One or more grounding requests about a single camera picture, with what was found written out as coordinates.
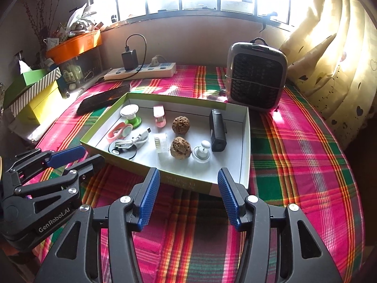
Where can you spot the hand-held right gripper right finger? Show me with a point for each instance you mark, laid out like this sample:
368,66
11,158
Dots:
228,197

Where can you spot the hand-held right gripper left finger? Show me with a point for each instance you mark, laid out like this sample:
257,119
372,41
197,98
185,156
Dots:
150,199

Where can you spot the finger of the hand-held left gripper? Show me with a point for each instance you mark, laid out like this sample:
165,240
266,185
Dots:
66,155
88,166

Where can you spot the green and white cardboard box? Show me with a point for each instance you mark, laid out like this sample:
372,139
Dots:
182,168

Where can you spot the white knob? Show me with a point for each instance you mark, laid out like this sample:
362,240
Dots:
201,153

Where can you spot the brown walnut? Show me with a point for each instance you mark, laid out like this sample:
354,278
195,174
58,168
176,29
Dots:
180,147
181,125

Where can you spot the green spool with white top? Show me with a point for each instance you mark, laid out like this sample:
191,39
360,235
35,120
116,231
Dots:
135,122

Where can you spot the black handheld device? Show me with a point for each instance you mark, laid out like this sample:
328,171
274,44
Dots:
218,132

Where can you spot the pink and white clip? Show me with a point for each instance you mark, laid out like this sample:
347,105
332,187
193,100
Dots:
159,113

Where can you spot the yellow box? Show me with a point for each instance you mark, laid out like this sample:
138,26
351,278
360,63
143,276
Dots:
38,106

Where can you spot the black smartphone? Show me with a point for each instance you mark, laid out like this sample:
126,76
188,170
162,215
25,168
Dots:
100,100

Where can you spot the striped box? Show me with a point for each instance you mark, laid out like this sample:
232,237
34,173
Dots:
35,88

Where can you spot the plaid cloth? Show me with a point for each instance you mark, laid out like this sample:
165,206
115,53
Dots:
294,159

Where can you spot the clear printed jar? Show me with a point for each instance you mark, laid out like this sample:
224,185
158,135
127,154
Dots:
70,75

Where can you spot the green tissue box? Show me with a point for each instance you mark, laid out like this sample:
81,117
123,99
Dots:
32,76

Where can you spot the white tissue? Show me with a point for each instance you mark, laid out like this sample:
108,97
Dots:
25,66

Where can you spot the small black cylinder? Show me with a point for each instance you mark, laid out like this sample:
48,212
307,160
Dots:
223,91

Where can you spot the orange tray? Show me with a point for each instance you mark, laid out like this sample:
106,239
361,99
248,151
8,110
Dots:
73,45

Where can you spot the black charger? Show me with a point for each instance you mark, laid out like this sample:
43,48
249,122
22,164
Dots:
130,60

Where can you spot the white power strip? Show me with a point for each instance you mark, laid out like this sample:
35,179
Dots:
153,72

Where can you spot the grey and black heater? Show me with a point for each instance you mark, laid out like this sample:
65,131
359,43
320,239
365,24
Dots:
256,76

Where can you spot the white plug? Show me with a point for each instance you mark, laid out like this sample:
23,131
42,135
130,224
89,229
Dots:
155,61

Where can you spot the dried twig bunch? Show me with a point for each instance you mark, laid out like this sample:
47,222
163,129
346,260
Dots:
38,20

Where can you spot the pile of plastic bags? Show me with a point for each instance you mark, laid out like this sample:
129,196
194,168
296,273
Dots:
79,17

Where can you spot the cream curtain with hearts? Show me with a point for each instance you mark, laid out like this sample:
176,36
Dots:
338,50

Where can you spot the black window latch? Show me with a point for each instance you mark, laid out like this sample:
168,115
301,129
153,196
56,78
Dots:
269,16

